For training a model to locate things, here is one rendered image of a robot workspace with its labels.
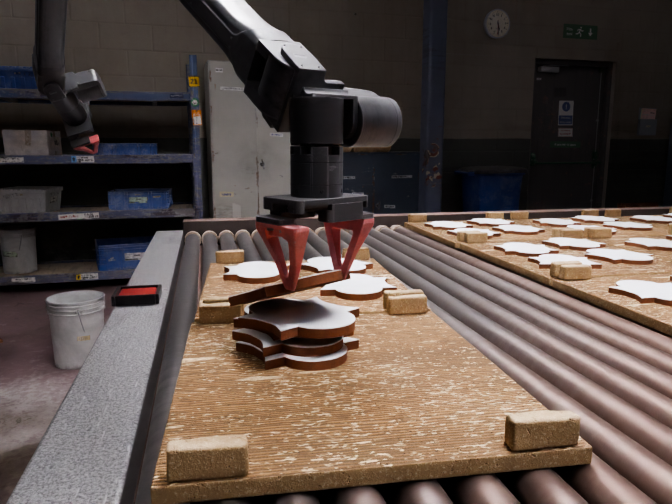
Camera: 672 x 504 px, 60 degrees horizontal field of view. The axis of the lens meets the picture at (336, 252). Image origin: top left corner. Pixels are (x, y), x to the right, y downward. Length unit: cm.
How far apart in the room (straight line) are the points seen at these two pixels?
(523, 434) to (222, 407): 27
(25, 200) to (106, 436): 478
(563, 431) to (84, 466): 40
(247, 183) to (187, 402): 478
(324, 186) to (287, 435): 25
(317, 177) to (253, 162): 472
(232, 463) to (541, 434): 24
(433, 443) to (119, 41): 556
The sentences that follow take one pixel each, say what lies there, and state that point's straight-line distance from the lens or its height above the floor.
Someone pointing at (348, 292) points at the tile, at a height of 95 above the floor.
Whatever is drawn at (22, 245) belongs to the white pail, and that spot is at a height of 37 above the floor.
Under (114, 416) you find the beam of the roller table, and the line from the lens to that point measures 64.
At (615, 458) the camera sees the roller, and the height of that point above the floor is 91.
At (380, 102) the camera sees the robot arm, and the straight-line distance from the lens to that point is 67.
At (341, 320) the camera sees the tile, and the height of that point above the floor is 98.
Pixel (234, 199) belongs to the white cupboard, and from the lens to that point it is 534.
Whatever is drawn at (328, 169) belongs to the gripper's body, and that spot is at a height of 115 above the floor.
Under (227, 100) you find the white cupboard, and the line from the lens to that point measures 532.
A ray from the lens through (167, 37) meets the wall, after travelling 591.
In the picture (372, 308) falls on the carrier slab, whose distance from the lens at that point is 89.
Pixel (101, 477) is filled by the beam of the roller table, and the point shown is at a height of 92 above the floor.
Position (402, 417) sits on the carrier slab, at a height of 94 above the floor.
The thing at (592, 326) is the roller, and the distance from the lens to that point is 95.
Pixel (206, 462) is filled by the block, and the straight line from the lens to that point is 46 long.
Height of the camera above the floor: 118
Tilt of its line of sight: 10 degrees down
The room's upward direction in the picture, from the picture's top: straight up
